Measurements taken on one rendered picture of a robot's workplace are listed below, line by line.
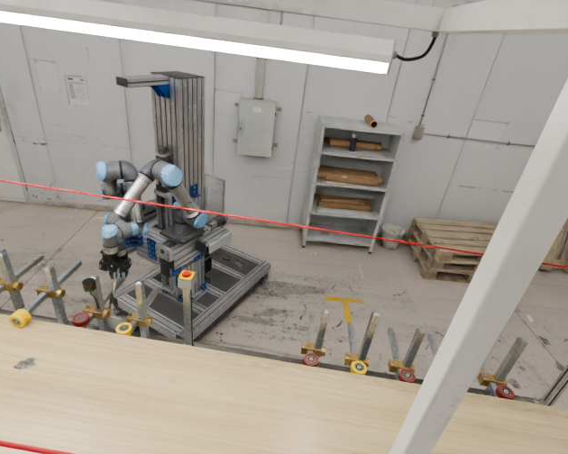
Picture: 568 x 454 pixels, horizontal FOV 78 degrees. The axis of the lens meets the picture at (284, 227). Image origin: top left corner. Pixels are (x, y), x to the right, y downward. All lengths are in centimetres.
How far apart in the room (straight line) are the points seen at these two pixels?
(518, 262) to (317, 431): 134
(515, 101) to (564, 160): 451
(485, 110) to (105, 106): 436
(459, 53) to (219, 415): 410
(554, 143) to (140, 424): 165
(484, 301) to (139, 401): 152
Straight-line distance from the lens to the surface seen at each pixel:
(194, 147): 264
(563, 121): 51
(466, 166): 500
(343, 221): 482
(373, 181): 421
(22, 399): 198
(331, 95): 427
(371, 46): 103
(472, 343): 63
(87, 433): 179
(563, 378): 251
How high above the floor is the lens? 238
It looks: 29 degrees down
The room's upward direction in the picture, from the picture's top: 8 degrees clockwise
